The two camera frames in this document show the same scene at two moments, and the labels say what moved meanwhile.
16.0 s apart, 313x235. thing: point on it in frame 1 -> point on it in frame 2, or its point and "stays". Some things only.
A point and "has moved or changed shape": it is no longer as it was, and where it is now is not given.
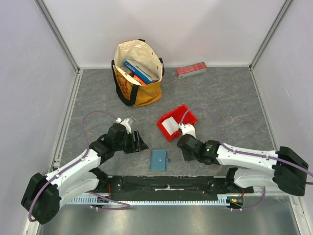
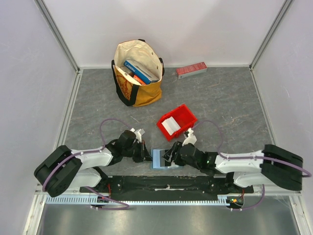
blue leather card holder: [158, 160] has moved or changed shape
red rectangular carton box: [187, 71] stays
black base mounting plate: [168, 184] stays
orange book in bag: [139, 80] stays
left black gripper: [138, 145] -> [140, 158]
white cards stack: [170, 125] stays
